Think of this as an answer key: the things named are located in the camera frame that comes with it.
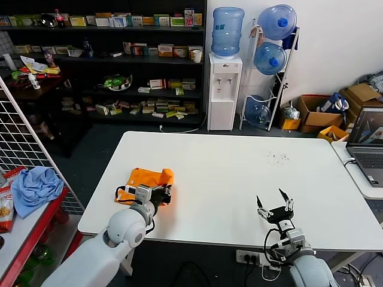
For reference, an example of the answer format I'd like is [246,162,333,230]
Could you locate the clear plastic bag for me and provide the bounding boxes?
[282,106,301,121]

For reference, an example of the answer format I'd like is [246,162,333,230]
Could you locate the cola bottle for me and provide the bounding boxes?
[53,8,66,29]

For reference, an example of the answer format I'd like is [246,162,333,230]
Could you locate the small white side table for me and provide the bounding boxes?
[330,140,383,200]

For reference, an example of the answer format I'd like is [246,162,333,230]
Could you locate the scattered dark crumbs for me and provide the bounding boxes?
[267,151,290,164]

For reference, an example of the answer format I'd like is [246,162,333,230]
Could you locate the red snack bag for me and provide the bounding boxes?
[1,166,27,188]

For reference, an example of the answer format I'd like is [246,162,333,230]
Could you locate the blue bag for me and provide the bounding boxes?
[318,92,350,115]

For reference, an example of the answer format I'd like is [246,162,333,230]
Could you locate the metal bowl with green packs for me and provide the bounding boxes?
[97,73,133,91]

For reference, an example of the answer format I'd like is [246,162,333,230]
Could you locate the light blue crumpled shirt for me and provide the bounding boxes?
[10,166,65,219]

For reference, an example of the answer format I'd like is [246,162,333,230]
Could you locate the grey laptop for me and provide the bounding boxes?
[345,106,383,188]

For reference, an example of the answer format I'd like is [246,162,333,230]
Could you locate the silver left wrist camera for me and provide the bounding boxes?
[124,184,150,203]

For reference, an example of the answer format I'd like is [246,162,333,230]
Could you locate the orange snack bag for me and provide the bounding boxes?
[0,185,15,234]

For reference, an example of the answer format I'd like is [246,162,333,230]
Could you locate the black shiny helmet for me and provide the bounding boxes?
[39,13,57,29]

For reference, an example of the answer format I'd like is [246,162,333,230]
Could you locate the dark blue bottle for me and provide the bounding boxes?
[82,37,94,59]

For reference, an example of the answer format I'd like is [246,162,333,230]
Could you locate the yellow cardboard box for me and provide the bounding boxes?
[282,118,302,131]

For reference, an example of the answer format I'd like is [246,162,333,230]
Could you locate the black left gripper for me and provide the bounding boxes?
[148,184,174,207]

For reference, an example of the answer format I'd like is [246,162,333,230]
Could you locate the closed cardboard box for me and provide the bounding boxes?
[339,83,383,128]

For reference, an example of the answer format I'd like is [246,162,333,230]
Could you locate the white floor cable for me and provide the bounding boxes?
[158,115,209,134]

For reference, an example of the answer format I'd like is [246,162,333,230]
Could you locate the white paper roll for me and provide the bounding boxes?
[2,53,16,71]

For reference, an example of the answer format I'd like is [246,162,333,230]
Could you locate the white jug rack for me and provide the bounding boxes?
[239,18,301,132]

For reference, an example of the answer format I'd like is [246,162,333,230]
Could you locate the white power strip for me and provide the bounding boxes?
[235,249,269,265]

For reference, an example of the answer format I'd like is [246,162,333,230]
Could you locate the white water dispenser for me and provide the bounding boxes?
[207,53,243,132]

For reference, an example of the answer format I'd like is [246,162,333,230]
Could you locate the red-edged white shelf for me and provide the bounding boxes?
[0,167,85,287]

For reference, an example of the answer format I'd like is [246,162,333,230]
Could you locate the black floor cable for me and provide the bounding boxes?
[175,261,210,287]

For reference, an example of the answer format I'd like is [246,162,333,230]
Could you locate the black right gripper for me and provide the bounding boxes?
[256,188,295,226]

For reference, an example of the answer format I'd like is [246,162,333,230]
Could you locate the blue water jug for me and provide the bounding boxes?
[211,7,245,58]
[257,4,297,41]
[253,41,287,76]
[244,94,272,126]

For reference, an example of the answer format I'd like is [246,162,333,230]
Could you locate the yellow white paper pile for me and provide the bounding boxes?
[19,54,61,75]

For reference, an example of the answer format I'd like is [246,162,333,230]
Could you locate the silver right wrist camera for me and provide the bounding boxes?
[282,228,306,249]

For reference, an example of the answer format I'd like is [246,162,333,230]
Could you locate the tall pink blue box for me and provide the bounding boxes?
[184,8,195,28]

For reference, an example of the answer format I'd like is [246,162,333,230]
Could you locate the orange t-shirt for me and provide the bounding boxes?
[113,167,175,207]

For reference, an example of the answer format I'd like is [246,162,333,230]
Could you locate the pile of grey clothes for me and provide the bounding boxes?
[357,71,383,94]

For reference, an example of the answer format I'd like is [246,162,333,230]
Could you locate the dark wooden table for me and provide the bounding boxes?
[0,68,93,159]

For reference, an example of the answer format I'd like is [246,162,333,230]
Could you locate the green plastic bottle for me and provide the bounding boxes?
[29,244,56,266]

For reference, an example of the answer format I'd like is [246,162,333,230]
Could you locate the white wire grid panel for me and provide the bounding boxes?
[0,76,86,215]

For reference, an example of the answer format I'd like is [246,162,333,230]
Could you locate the small white bottle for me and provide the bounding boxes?
[27,73,41,90]

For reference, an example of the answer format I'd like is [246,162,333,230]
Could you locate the open cardboard box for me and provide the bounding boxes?
[296,94,345,135]

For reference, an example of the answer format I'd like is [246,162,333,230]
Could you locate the blue white medicine box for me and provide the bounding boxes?
[109,15,128,28]

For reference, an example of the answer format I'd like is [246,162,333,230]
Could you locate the yellow plastic bin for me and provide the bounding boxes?
[317,125,350,143]

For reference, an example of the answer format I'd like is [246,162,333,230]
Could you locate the pink drink bottle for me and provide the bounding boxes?
[43,49,57,69]

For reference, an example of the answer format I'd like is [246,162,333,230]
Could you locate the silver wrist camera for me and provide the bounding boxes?
[282,228,306,249]
[124,184,150,203]

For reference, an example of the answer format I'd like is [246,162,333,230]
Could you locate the black shelving unit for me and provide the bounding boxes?
[0,0,208,126]

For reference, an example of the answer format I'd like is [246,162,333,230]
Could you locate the large white table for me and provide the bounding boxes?
[77,130,383,252]

